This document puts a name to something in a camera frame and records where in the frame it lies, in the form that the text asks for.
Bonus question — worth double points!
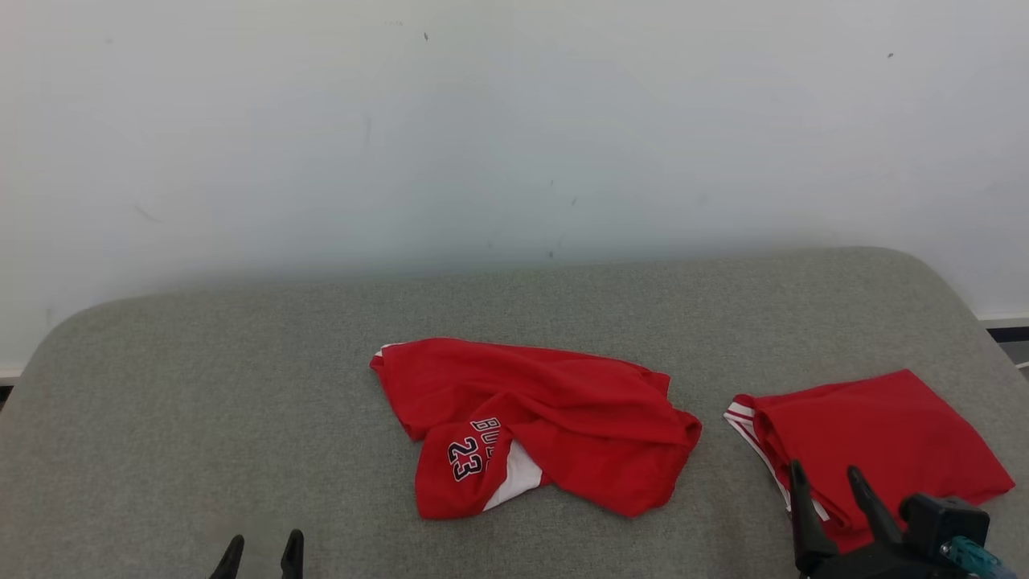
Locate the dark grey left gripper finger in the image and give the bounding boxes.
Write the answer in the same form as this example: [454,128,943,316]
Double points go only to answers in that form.
[209,535,244,579]
[280,529,305,579]

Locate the red basketball shorts white trim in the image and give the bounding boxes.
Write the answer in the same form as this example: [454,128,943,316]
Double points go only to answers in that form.
[370,338,703,521]

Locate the red jersey white sleeves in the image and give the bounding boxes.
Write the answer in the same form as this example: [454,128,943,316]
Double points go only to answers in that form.
[724,370,1015,556]

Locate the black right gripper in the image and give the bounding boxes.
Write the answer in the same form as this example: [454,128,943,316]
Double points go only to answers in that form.
[788,460,961,579]

